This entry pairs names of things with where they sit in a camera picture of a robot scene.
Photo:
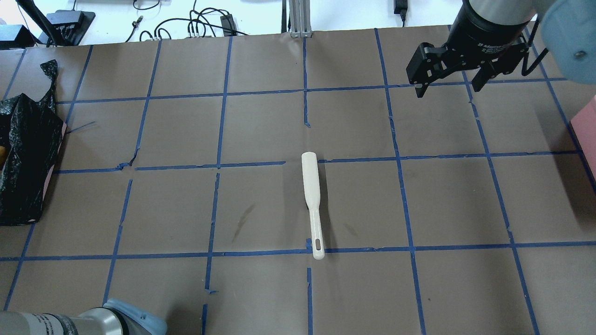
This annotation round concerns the black power strip box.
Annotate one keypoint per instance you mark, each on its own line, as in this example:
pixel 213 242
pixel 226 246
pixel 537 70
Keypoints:
pixel 71 24

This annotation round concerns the aluminium frame post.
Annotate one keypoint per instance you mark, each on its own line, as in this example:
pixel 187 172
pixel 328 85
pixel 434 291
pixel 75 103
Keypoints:
pixel 300 19

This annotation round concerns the pink bin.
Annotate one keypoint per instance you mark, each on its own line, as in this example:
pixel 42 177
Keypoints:
pixel 584 126

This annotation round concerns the black power adapter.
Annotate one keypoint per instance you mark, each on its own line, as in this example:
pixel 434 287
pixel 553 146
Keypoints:
pixel 228 25

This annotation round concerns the brown bread roll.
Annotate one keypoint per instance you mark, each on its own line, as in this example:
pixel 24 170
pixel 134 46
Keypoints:
pixel 3 156

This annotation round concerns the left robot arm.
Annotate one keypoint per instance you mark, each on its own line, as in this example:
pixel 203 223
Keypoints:
pixel 115 317

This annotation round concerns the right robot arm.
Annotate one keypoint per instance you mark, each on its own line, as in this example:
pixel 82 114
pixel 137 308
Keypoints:
pixel 564 29

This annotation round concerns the black trash bag bin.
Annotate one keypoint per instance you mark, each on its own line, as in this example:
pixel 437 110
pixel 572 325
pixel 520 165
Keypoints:
pixel 31 137

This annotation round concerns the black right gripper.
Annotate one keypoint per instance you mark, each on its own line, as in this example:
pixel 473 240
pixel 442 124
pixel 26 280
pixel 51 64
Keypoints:
pixel 490 29

